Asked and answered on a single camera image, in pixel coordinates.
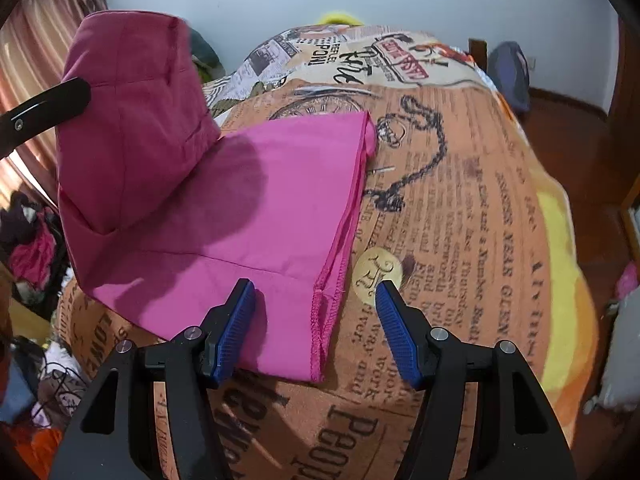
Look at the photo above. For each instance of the pink pants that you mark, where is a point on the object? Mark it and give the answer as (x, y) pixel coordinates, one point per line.
(225, 200)

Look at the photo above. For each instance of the striped pink curtain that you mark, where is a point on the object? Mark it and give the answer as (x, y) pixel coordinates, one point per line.
(40, 35)

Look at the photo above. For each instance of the grey purple backpack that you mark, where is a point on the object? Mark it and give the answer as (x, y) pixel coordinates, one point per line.
(510, 77)

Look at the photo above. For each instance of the pile of dark clothes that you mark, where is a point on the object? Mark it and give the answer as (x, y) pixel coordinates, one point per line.
(30, 250)

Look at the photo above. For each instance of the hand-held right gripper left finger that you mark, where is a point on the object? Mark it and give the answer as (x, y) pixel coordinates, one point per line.
(232, 330)

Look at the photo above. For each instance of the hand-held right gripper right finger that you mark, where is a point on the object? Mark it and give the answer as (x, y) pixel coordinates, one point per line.
(397, 332)

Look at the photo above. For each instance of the newspaper print blanket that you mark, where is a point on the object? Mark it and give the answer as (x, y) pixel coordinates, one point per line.
(450, 260)

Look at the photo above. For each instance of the wooden bed post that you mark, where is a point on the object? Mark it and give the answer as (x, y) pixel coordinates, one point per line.
(477, 52)

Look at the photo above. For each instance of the yellow orange fleece blanket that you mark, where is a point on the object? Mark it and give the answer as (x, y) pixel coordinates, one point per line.
(565, 260)

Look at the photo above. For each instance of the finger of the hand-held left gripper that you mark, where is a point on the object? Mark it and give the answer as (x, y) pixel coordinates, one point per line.
(50, 105)

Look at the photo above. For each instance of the white rounded object with stickers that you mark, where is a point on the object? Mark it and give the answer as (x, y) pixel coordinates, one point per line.
(622, 360)

